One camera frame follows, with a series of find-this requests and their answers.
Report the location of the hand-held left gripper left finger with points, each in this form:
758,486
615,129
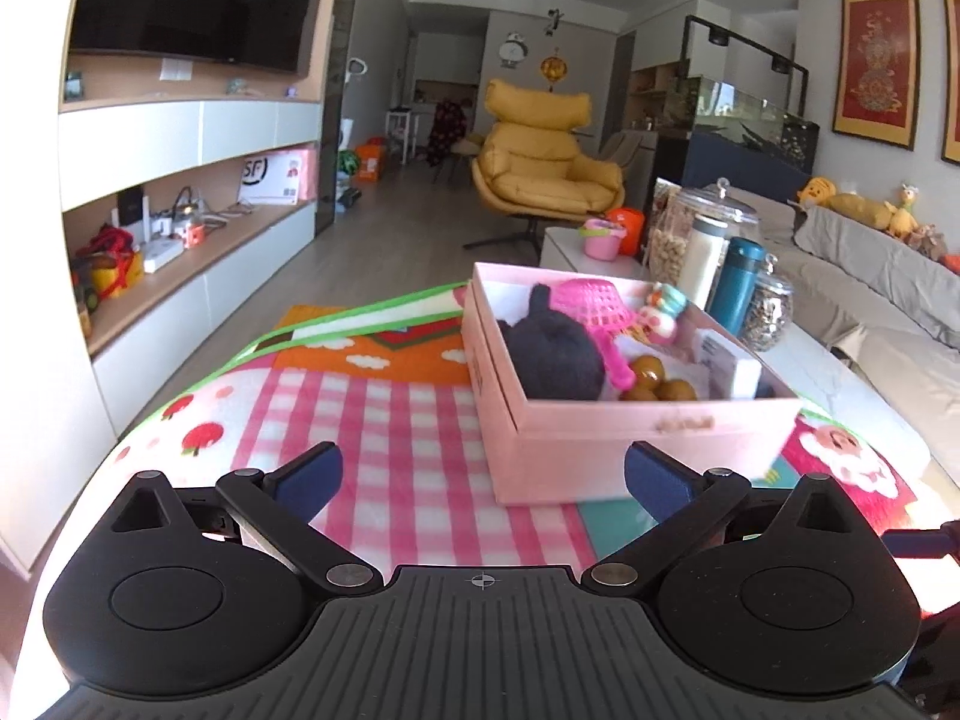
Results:
311,476

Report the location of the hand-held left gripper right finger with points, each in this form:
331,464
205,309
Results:
660,484

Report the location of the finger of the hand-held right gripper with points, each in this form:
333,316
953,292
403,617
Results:
919,544

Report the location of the pink cardboard box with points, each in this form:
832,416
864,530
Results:
637,457

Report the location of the small white box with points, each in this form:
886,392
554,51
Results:
724,360

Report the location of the pink squishy toy figure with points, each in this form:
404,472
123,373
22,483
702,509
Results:
664,319

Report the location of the printed checkered play mat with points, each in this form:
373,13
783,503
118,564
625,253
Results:
375,420

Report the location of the brown toy chestnut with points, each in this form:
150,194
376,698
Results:
646,370
676,391
636,394

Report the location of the black plush toy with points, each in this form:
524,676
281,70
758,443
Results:
555,352

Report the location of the grey sofa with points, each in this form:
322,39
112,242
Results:
900,360

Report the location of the pink toy strainer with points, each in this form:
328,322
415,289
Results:
592,304

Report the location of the teal thermos bottle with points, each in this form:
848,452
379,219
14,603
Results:
735,292

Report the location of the glass jar of seeds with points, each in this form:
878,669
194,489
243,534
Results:
769,307

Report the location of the white bottle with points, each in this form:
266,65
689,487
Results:
701,270

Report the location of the glass jar of nuts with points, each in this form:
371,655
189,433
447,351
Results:
667,247

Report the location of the pink toy cup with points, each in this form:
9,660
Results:
600,240

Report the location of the orange cup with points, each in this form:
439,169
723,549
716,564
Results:
631,229

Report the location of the flat white router box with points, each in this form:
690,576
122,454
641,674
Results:
161,255

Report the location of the yellow toy box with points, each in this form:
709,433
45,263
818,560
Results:
120,274

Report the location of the brown snack bag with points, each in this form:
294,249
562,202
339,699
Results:
660,199

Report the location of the white shipping box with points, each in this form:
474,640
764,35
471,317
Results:
259,178

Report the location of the pink gift box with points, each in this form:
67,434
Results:
300,174

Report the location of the brown plush toy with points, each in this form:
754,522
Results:
928,240

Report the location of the watermelon ball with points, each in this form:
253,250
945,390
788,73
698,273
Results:
347,163

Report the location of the orange box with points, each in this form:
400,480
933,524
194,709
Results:
370,163

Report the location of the black router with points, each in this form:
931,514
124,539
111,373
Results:
129,206

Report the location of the yellow plush chick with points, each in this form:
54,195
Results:
904,214

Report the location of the grey dining chair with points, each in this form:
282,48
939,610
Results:
619,148

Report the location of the yellow plush pillow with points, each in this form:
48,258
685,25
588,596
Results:
859,206

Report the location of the yellow leather armchair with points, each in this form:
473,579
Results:
540,157

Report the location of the white stool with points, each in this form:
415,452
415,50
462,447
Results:
400,131

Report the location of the chair with black printed cloth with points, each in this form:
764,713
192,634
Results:
448,131

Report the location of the glass fish tank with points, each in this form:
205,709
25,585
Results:
750,120

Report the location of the wooden shelf unit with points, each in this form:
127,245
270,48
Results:
652,97

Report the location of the white stick vacuum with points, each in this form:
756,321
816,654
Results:
354,69

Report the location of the white wall cabinet unit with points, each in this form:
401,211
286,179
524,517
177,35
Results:
240,120

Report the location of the white wall socket plate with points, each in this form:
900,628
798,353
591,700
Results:
176,70

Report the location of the orange wall ornament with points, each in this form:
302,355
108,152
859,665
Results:
553,67

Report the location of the small picture frame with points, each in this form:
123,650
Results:
73,86

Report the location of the panda wall clock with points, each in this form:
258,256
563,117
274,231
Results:
514,49

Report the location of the black wall figure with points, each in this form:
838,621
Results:
554,21

